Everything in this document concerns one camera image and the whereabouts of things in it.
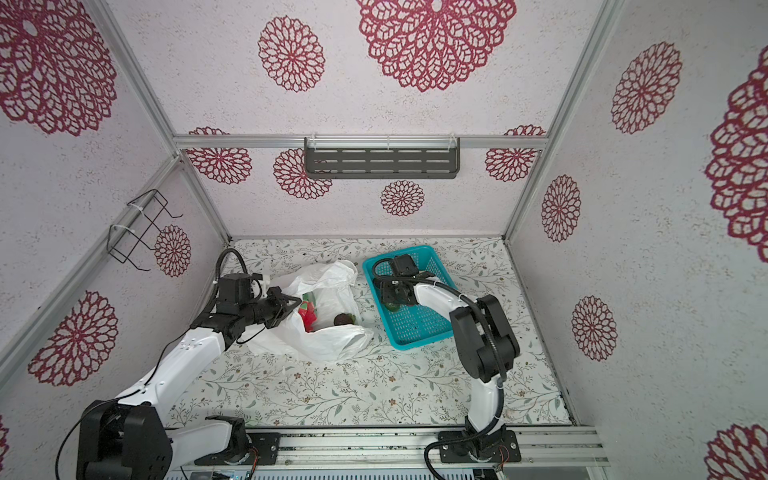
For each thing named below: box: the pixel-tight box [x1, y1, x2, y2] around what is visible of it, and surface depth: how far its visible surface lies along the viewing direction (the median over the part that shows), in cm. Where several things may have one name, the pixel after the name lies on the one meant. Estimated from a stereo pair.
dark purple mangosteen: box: [333, 313, 356, 326], surface depth 97 cm
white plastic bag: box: [248, 260, 374, 363], surface depth 85 cm
